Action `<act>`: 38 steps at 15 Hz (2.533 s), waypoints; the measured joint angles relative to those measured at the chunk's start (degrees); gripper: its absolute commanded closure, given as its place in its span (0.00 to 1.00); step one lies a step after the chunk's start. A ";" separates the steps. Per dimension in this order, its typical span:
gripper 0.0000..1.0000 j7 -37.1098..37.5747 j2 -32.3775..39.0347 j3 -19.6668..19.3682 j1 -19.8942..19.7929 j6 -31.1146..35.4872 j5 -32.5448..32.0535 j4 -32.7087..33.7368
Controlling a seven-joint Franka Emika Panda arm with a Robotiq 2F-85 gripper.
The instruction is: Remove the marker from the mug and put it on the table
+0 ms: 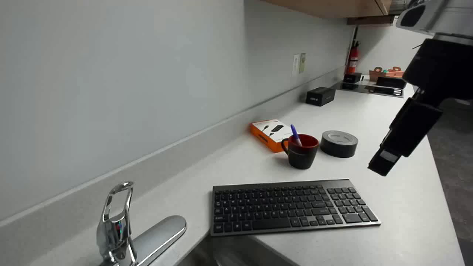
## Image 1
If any blue marker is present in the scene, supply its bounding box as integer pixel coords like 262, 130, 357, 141
290, 124, 303, 147

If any orange white box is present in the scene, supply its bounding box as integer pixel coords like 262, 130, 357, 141
250, 120, 292, 153

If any small black box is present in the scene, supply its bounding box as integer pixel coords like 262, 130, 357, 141
306, 88, 336, 107

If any red fire extinguisher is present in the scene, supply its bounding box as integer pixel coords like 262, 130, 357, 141
345, 25, 360, 74

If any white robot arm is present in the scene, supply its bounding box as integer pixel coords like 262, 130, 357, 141
369, 0, 473, 176

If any black device on counter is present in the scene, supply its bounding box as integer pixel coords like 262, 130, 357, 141
342, 73, 407, 98

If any black mug red inside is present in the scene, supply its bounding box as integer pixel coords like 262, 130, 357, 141
281, 135, 320, 170

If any chrome faucet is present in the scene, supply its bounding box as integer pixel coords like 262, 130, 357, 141
97, 181, 187, 266

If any black wireless keyboard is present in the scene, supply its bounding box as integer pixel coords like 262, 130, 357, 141
210, 179, 382, 237

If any orange object far back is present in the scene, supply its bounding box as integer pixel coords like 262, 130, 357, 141
370, 67, 404, 82

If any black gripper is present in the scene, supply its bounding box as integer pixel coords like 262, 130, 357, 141
369, 39, 473, 176

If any black tape roll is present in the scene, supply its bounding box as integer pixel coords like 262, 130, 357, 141
321, 130, 358, 158

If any wall power outlet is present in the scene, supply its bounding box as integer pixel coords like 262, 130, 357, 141
293, 54, 306, 76

